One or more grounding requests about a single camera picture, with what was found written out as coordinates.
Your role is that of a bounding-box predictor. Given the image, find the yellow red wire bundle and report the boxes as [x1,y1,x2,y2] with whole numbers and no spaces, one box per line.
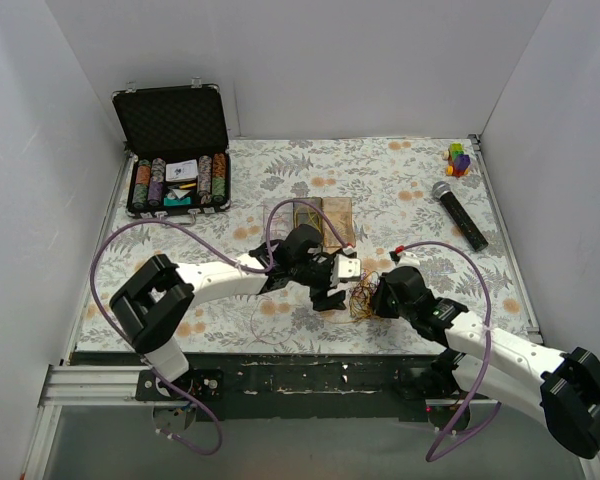
[249,270,386,344]

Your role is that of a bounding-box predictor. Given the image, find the pink wire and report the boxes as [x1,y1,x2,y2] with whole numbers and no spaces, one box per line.
[267,209,292,244]

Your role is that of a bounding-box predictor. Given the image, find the yellow wires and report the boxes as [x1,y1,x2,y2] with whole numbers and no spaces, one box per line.
[293,199,326,236]

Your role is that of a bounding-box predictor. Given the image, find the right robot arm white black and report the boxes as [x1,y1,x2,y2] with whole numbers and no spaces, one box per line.
[372,266,600,459]

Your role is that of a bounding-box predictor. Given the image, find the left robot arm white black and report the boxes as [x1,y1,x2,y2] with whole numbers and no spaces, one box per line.
[109,224,361,400]

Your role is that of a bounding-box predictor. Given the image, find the clear plastic box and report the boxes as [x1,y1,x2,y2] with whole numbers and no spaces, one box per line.
[261,198,294,242]

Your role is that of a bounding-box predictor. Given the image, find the smoky grey plastic box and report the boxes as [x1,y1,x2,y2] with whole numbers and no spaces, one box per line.
[293,197,324,239]

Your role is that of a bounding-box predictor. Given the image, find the amber plastic box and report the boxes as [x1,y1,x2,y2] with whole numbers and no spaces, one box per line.
[322,197,356,253]

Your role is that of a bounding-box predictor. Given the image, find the floral patterned table mat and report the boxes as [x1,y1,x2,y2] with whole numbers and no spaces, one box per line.
[76,138,538,354]

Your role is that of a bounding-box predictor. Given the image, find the black handheld microphone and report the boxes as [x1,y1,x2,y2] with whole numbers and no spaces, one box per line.
[432,181,489,252]

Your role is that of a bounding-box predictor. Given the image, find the colourful toy block train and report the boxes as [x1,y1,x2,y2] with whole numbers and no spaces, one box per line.
[443,143,471,178]

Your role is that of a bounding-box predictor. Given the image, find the white playing card deck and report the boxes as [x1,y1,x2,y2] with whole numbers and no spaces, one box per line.
[165,159,198,183]

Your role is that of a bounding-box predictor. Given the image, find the black poker chip case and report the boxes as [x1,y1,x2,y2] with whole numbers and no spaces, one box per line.
[112,83,231,219]

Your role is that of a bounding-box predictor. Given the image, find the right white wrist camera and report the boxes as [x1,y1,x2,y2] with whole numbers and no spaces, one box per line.
[389,246,420,268]

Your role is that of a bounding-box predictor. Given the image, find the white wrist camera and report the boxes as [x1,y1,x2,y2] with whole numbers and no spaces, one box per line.
[331,250,362,288]
[389,246,420,268]

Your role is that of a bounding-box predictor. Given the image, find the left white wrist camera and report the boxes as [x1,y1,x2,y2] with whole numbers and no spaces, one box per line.
[331,250,362,288]

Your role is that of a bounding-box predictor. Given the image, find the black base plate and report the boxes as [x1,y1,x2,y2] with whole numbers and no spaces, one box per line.
[134,352,496,424]

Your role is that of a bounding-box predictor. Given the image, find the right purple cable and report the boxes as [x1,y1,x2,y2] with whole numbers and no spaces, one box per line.
[399,240,501,462]

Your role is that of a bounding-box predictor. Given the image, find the aluminium frame rail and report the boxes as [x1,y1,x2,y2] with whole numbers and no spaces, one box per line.
[22,362,600,480]

